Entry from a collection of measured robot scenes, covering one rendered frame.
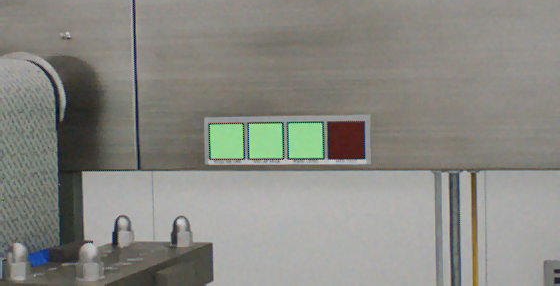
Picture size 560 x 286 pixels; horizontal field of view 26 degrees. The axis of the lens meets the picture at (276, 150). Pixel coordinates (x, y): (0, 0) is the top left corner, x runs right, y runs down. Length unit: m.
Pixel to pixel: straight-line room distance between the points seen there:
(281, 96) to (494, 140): 0.31
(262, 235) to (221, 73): 2.48
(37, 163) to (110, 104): 0.17
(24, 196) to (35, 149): 0.07
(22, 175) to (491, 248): 2.58
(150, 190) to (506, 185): 1.26
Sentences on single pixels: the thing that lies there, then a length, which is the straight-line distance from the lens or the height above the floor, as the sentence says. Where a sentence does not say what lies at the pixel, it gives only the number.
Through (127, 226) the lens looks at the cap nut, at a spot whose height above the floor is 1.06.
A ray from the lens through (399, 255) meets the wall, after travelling 4.14.
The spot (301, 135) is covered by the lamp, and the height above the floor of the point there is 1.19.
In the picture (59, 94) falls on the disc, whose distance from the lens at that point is 1.81.
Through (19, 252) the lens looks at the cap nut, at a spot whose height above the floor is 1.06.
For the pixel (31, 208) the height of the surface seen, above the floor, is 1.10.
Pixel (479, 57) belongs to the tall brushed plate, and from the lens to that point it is 1.71.
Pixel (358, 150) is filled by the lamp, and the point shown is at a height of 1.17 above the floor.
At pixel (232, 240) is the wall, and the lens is 4.28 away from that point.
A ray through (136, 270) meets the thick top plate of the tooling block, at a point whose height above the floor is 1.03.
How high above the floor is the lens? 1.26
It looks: 3 degrees down
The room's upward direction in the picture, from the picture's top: 1 degrees counter-clockwise
